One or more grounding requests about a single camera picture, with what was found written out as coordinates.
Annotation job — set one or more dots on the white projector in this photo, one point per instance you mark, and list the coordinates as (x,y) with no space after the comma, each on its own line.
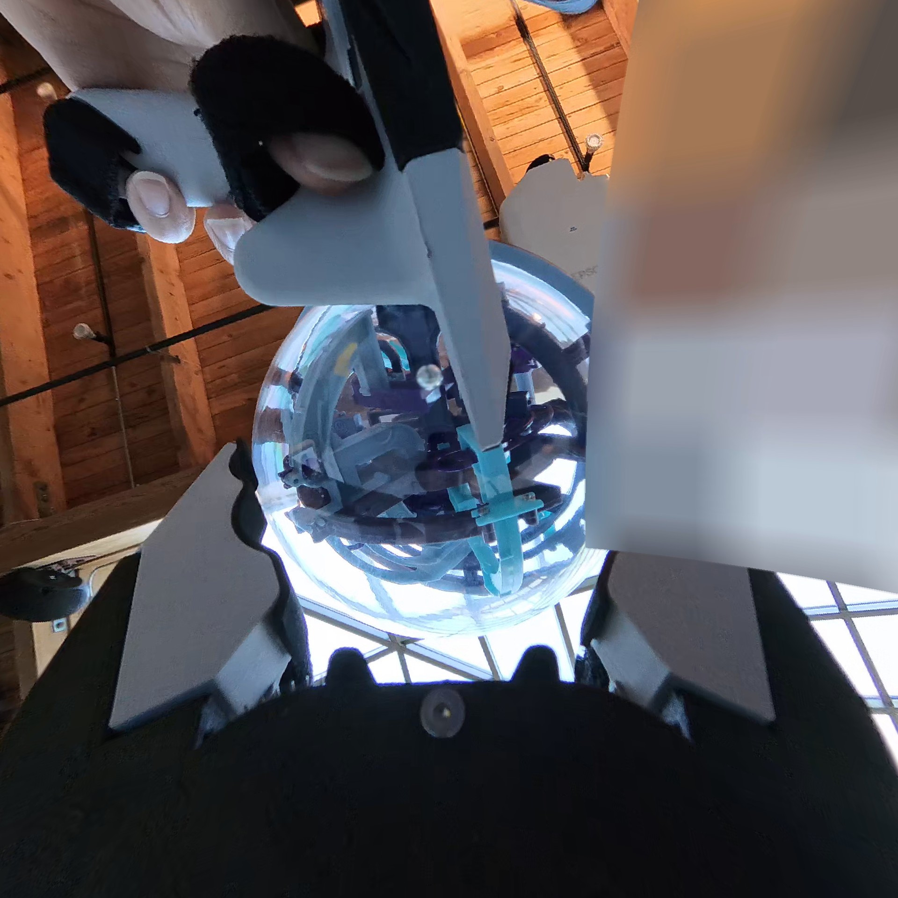
(554,224)

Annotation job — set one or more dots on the person's left hand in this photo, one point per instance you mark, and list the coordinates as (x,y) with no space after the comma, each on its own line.
(323,160)

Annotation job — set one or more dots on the ceiling spot lamp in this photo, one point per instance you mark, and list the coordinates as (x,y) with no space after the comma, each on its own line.
(83,331)
(593,144)

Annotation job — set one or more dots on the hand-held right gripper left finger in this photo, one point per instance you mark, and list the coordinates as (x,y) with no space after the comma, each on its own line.
(189,582)

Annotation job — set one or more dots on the black ceiling track rail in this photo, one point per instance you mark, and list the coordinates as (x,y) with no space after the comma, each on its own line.
(547,77)
(140,354)

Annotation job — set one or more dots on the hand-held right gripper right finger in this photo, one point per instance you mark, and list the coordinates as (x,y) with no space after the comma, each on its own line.
(691,631)

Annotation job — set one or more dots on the skylight window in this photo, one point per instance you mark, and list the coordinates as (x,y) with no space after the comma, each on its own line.
(870,645)

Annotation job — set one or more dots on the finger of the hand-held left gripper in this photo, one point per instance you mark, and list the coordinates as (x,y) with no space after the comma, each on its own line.
(463,280)

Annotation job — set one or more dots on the small steel ball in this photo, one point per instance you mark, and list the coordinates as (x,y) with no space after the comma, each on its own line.
(428,377)

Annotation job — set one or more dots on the clear plastic maze ball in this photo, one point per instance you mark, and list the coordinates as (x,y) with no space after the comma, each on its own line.
(365,491)

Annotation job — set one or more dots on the black dome fixture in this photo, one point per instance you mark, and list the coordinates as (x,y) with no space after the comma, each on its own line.
(38,593)

